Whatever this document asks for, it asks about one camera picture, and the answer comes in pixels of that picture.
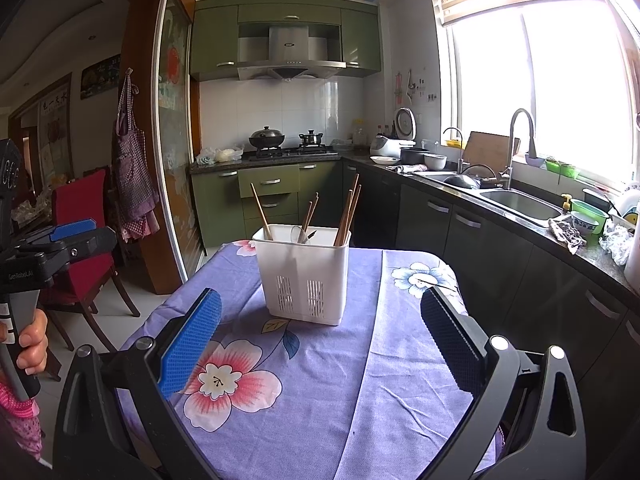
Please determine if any chrome kitchen faucet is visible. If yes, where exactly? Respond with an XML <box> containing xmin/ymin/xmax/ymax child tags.
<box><xmin>499</xmin><ymin>107</ymin><xmax>538</xmax><ymax>191</ymax></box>

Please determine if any pink sleeve forearm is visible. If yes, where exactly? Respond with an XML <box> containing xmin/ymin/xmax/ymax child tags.
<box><xmin>0</xmin><ymin>374</ymin><xmax>42</xmax><ymax>460</ymax></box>

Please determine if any white plastic spoon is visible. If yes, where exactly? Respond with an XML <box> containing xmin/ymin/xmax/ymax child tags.
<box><xmin>291</xmin><ymin>226</ymin><xmax>308</xmax><ymax>244</ymax></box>

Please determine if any black cooking pot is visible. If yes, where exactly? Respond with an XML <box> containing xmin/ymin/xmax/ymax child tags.
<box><xmin>400</xmin><ymin>148</ymin><xmax>427</xmax><ymax>165</ymax></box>

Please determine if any white rice cooker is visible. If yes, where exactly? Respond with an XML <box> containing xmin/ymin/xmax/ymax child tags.
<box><xmin>370</xmin><ymin>107</ymin><xmax>416</xmax><ymax>159</ymax></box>

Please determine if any wooden chopstick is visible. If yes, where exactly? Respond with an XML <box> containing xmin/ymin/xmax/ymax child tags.
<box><xmin>334</xmin><ymin>174</ymin><xmax>361</xmax><ymax>247</ymax></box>
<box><xmin>333</xmin><ymin>188</ymin><xmax>354</xmax><ymax>247</ymax></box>
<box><xmin>302</xmin><ymin>200</ymin><xmax>314</xmax><ymax>230</ymax></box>
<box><xmin>297</xmin><ymin>193</ymin><xmax>319</xmax><ymax>244</ymax></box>
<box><xmin>342</xmin><ymin>184</ymin><xmax>361</xmax><ymax>245</ymax></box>
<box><xmin>250</xmin><ymin>182</ymin><xmax>273</xmax><ymax>240</ymax></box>

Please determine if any purple floral tablecloth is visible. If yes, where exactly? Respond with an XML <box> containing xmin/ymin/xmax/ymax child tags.
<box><xmin>138</xmin><ymin>240</ymin><xmax>472</xmax><ymax>479</ymax></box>

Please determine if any checkered purple apron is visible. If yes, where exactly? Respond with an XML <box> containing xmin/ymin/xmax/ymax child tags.
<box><xmin>113</xmin><ymin>68</ymin><xmax>160</xmax><ymax>243</ymax></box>

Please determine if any stainless kitchen sink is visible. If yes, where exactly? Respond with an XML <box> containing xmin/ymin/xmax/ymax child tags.
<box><xmin>480</xmin><ymin>188</ymin><xmax>561</xmax><ymax>223</ymax></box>

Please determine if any dark lower cabinet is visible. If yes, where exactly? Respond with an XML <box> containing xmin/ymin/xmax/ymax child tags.
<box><xmin>343</xmin><ymin>156</ymin><xmax>639</xmax><ymax>472</ymax></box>

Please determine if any green lower cabinet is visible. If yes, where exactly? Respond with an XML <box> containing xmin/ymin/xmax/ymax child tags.
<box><xmin>191</xmin><ymin>157</ymin><xmax>343</xmax><ymax>248</ymax></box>

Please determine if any person's left hand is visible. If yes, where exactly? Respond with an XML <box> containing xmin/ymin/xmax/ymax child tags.
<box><xmin>15</xmin><ymin>308</ymin><xmax>49</xmax><ymax>375</ymax></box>

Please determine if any small steel pot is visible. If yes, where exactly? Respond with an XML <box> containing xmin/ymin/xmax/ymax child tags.
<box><xmin>298</xmin><ymin>129</ymin><xmax>323</xmax><ymax>148</ymax></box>

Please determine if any white plastic utensil holder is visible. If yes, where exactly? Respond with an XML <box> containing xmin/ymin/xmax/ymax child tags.
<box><xmin>252</xmin><ymin>224</ymin><xmax>349</xmax><ymax>326</ymax></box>

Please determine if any green plastic basket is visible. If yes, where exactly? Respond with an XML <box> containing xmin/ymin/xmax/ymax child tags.
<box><xmin>572</xmin><ymin>198</ymin><xmax>608</xmax><ymax>235</ymax></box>

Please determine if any wooden cutting board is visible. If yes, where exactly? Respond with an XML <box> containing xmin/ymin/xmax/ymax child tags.
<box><xmin>463</xmin><ymin>131</ymin><xmax>509</xmax><ymax>172</ymax></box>

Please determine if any white bowl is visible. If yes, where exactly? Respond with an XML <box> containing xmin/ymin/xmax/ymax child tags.
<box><xmin>423</xmin><ymin>153</ymin><xmax>447</xmax><ymax>171</ymax></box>

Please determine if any gas stove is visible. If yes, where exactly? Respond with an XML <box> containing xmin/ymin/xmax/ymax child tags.
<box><xmin>242</xmin><ymin>145</ymin><xmax>337</xmax><ymax>162</ymax></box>

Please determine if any black wok with lid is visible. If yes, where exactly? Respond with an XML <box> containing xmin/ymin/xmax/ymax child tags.
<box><xmin>248</xmin><ymin>126</ymin><xmax>285</xmax><ymax>151</ymax></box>

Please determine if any red wooden chair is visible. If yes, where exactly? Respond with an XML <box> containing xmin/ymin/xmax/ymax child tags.
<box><xmin>37</xmin><ymin>168</ymin><xmax>141</xmax><ymax>354</ymax></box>

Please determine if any stainless range hood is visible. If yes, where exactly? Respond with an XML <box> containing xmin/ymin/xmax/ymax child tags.
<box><xmin>235</xmin><ymin>24</ymin><xmax>347</xmax><ymax>80</ymax></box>

